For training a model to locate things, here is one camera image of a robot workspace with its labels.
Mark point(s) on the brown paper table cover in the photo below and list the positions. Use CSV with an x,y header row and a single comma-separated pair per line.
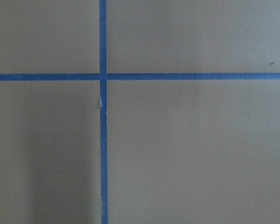
x,y
179,151

